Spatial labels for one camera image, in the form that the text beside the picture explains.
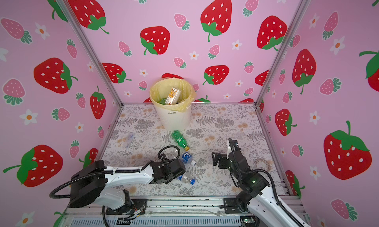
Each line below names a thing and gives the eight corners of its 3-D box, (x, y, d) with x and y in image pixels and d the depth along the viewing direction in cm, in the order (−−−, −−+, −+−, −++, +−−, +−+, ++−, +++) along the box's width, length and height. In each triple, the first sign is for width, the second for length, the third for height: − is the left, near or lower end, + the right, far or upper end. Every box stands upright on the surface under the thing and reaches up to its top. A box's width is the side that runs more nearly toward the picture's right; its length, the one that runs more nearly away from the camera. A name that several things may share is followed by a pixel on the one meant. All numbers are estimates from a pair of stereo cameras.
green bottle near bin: (184, 153, 95) (183, 149, 91) (172, 136, 104) (171, 131, 99) (190, 149, 97) (190, 144, 93) (178, 132, 106) (178, 128, 101)
